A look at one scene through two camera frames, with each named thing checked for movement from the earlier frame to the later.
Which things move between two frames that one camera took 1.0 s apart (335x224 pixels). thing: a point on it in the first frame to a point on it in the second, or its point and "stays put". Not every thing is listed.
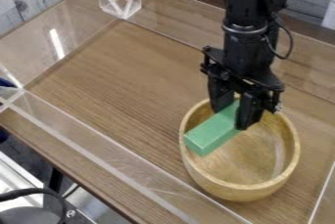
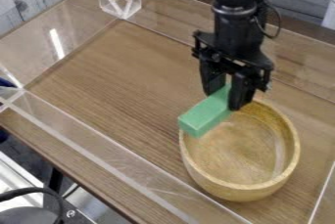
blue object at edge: x=6 y=83 stays put
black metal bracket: x=69 y=214 stays put
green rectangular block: x=213 y=131 to x=199 y=119
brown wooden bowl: x=250 y=164 stays put
